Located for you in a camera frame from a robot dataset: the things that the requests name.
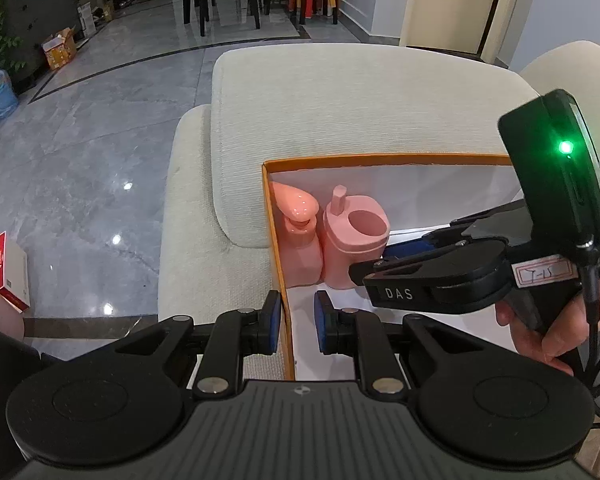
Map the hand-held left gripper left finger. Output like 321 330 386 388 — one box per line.
114 289 283 400

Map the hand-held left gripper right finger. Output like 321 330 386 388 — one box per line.
313 289 484 400

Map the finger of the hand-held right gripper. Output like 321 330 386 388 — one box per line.
384 198 532 262
348 237 508 289

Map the orange cardboard box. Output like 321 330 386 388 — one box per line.
261 153 527 382

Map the person's right hand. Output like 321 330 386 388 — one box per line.
495 267 600 377

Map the pink cup with spout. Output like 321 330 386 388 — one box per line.
322 185 392 291

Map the pink heart-topped dispenser bottle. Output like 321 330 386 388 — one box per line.
271 182 326 289

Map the beige fabric sofa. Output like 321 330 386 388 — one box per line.
158 40 600 382

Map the red and white flat box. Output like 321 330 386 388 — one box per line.
0 231 31 314

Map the open brown cardboard box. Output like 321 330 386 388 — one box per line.
40 27 79 71

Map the dark cabinet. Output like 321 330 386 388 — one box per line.
2 0 83 92

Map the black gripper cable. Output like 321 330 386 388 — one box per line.
575 236 600 433

